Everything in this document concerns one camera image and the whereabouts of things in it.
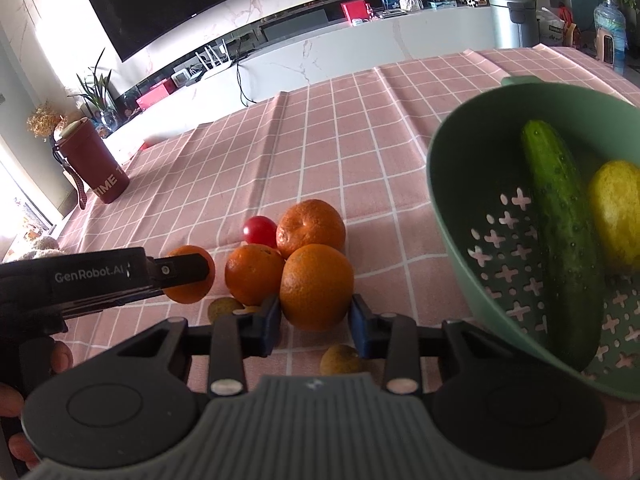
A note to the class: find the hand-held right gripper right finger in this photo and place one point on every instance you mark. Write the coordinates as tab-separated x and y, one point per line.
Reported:
357	325

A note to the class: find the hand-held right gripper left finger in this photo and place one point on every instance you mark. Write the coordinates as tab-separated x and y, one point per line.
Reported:
270	327

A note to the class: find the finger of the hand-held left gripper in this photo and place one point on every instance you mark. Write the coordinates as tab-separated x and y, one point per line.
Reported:
185	267

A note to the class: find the orange mandarin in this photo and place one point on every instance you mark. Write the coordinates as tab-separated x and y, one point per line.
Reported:
187	296
252	275
316	287
310	227

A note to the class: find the red cherry tomato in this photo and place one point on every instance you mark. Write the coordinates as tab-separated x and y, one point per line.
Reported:
260	231

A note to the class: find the green colander bowl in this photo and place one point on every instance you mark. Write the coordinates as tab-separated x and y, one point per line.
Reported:
465	185

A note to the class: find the person's left hand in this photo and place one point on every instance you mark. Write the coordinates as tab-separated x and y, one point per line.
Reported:
61	357

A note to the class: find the beige fuzzy cloth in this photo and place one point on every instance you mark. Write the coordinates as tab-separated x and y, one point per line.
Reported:
42	246

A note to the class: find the dried flowers in vase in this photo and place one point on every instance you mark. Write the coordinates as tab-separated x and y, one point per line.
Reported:
46	120

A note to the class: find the pink flat box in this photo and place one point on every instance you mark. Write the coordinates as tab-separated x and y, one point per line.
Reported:
156	96

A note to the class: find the potted orchid plant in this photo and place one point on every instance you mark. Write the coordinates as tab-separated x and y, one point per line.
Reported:
97	95

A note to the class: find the small white appliance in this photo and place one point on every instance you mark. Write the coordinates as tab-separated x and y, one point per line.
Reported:
180	78

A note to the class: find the pink checkered tablecloth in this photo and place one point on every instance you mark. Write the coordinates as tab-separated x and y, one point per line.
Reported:
350	135

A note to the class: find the white wifi router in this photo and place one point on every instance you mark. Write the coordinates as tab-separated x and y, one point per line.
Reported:
215	62

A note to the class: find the green cucumber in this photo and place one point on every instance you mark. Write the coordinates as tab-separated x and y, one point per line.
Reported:
560	210

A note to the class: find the black television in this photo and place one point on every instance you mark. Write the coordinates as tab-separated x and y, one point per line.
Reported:
185	0

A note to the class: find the white marble tv cabinet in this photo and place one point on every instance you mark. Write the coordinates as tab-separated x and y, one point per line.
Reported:
350	45

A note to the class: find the yellow-green mango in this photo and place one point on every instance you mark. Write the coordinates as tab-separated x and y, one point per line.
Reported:
617	210

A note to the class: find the red box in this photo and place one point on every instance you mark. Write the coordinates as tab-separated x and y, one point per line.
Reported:
356	11

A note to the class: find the blue tissue box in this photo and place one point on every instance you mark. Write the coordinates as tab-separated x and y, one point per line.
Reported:
442	4

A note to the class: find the silver trash can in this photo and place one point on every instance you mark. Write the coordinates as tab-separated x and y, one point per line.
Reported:
512	25

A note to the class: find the white plastic bag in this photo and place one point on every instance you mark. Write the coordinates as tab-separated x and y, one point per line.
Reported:
550	27

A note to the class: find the red orange bag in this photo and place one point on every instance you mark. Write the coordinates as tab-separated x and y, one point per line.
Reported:
569	25

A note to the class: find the clear water jug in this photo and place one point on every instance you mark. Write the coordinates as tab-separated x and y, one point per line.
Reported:
611	15

